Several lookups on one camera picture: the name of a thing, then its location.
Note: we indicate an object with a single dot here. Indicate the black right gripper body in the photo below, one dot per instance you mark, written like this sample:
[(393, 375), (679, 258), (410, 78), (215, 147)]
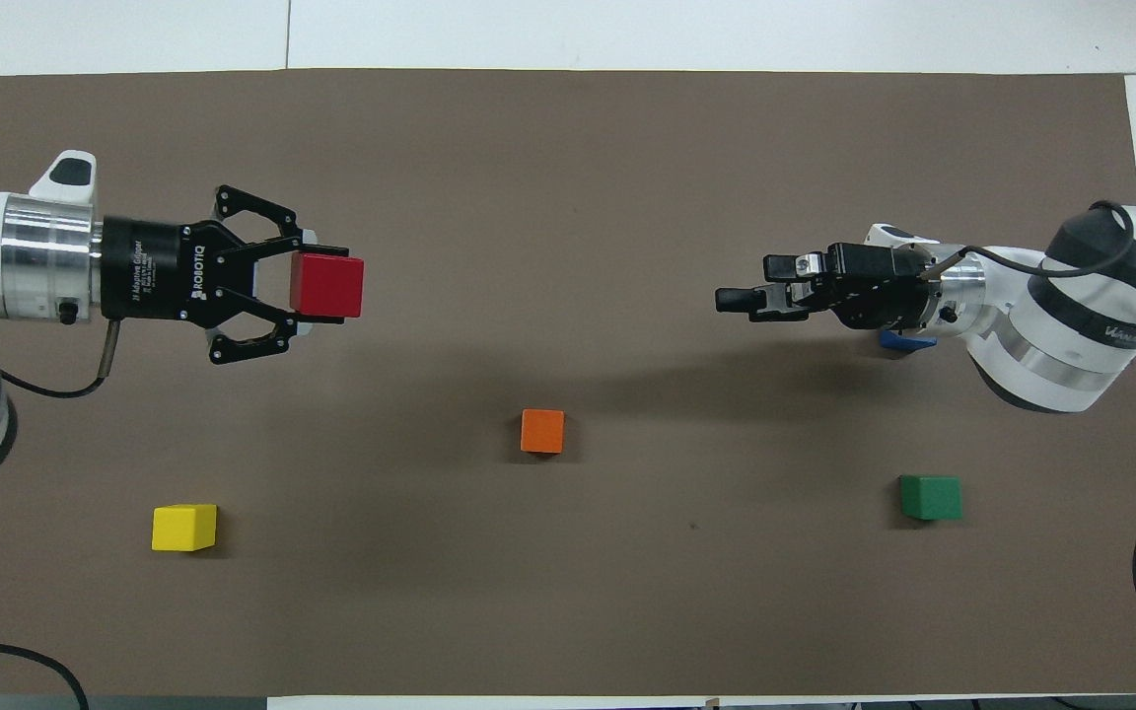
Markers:
[(874, 286)]

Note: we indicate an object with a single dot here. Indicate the red wooden block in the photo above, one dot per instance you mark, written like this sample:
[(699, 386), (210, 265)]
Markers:
[(328, 286)]

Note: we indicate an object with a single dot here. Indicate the green wooden block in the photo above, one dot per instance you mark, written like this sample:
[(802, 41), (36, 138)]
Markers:
[(931, 497)]

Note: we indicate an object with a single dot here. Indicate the yellow wooden block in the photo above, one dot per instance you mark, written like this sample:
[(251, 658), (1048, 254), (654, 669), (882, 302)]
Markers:
[(183, 527)]

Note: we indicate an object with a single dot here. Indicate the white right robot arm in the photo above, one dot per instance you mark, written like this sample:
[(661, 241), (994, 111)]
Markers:
[(1091, 325)]

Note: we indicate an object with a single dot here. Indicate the brown paper table mat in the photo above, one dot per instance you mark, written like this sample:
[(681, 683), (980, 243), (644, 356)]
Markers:
[(568, 177)]

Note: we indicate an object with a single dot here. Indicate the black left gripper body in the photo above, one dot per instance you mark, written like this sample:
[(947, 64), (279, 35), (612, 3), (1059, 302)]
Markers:
[(159, 268)]

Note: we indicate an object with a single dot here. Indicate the orange wooden block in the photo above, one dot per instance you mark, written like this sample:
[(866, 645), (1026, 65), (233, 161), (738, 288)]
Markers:
[(542, 431)]

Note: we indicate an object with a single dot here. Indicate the blue wooden block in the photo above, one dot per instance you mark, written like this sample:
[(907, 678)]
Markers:
[(905, 342)]

